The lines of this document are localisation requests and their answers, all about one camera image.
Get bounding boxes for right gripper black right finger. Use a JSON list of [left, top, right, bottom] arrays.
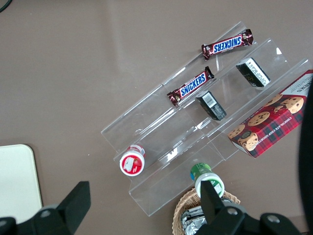
[[195, 181, 300, 235]]

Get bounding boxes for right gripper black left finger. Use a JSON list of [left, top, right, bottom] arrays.
[[0, 181, 91, 235]]

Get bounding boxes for light oval wicker basket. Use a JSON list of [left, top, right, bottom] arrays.
[[173, 188, 242, 235]]

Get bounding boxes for cream plastic tray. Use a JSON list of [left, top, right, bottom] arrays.
[[0, 143, 44, 225]]

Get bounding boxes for foil wrapped pack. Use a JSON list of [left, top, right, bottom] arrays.
[[180, 207, 208, 235]]

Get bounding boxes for green yogurt cup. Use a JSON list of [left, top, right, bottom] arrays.
[[189, 162, 225, 199]]

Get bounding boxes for red lid yogurt cup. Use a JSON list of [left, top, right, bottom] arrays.
[[119, 144, 147, 176]]

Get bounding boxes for small black carton box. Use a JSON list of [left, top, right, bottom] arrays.
[[236, 57, 271, 88], [195, 90, 227, 121]]

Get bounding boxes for red tartan cookie box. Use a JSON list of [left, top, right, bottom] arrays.
[[227, 69, 313, 159]]

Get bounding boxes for clear acrylic stepped shelf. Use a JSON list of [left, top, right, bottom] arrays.
[[100, 21, 313, 216]]

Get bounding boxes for Snickers chocolate bar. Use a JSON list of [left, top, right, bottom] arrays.
[[201, 28, 254, 61], [167, 66, 215, 107]]

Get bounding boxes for black table edge cable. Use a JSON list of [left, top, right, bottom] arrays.
[[0, 0, 13, 13]]

